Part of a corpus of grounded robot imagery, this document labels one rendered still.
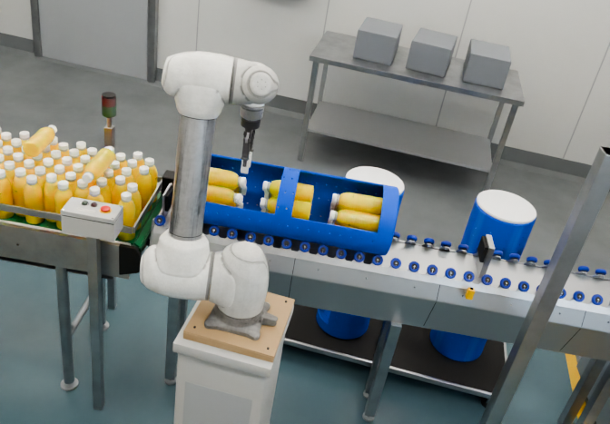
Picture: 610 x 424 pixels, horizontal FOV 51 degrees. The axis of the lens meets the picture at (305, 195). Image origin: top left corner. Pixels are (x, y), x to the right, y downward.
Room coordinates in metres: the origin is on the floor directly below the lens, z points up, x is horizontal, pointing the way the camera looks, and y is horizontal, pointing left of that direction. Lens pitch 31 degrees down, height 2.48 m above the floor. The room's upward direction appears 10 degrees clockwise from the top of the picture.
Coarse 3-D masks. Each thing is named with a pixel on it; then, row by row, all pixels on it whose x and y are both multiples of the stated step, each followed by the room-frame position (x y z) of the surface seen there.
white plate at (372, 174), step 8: (360, 168) 2.71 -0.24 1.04; (368, 168) 2.72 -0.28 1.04; (376, 168) 2.74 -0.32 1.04; (352, 176) 2.62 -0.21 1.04; (360, 176) 2.63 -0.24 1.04; (368, 176) 2.64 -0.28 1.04; (376, 176) 2.66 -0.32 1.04; (384, 176) 2.67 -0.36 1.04; (392, 176) 2.68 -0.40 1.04; (392, 184) 2.60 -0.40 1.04; (400, 184) 2.62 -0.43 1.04; (400, 192) 2.55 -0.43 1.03
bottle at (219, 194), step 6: (210, 186) 2.15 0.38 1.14; (216, 186) 2.16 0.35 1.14; (222, 186) 2.17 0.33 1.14; (210, 192) 2.13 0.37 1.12; (216, 192) 2.13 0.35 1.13; (222, 192) 2.13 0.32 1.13; (228, 192) 2.14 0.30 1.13; (210, 198) 2.12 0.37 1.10; (216, 198) 2.12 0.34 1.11; (222, 198) 2.12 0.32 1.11; (228, 198) 2.13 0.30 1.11; (234, 198) 2.14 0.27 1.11
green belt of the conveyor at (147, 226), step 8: (160, 192) 2.41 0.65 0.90; (160, 200) 2.35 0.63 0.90; (152, 208) 2.28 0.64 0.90; (160, 208) 2.30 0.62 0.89; (16, 216) 2.06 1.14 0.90; (144, 216) 2.21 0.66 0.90; (152, 216) 2.22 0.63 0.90; (32, 224) 2.02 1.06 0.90; (40, 224) 2.03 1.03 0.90; (48, 224) 2.04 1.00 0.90; (144, 224) 2.16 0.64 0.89; (136, 232) 2.09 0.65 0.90; (144, 232) 2.10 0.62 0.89; (120, 240) 2.02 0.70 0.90; (136, 240) 2.04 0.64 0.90; (144, 240) 2.07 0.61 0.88
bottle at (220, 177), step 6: (210, 168) 2.20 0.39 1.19; (216, 168) 2.21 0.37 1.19; (210, 174) 2.18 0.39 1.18; (216, 174) 2.18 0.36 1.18; (222, 174) 2.18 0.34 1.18; (228, 174) 2.19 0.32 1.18; (234, 174) 2.20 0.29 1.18; (210, 180) 2.17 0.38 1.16; (216, 180) 2.17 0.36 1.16; (222, 180) 2.17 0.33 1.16; (228, 180) 2.17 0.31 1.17; (234, 180) 2.18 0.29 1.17; (240, 180) 2.19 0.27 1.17; (228, 186) 2.17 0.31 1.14; (234, 186) 2.18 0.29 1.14
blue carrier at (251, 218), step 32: (224, 160) 2.31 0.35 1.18; (256, 192) 2.33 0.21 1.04; (288, 192) 2.11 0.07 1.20; (320, 192) 2.34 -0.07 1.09; (384, 192) 2.18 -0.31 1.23; (224, 224) 2.09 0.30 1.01; (256, 224) 2.07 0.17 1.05; (288, 224) 2.06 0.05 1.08; (320, 224) 2.06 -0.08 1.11; (384, 224) 2.07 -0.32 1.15
